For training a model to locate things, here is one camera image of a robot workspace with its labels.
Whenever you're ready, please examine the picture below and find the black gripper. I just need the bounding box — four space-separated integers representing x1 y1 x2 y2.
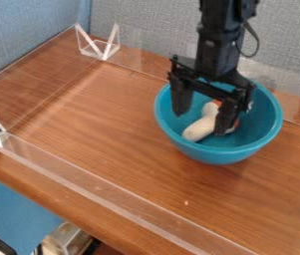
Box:
168 55 256 135

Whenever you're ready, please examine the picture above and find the toy mushroom brown cap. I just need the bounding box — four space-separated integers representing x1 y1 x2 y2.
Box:
181 99 241 143

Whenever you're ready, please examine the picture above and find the blue plastic bowl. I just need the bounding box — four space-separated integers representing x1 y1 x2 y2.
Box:
153 71 285 166

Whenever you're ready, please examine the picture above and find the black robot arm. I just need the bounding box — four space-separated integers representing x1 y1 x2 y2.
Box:
168 0 260 135

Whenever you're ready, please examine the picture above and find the clear acrylic front barrier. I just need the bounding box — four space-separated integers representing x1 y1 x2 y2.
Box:
0 124 255 255

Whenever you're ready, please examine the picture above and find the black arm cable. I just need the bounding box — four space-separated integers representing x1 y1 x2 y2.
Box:
236 21 261 59

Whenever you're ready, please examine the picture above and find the clear acrylic corner bracket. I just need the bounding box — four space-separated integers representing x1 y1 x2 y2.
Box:
74 23 121 61

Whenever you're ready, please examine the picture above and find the metal frame under table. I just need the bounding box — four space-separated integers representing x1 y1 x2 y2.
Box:
33 222 93 255

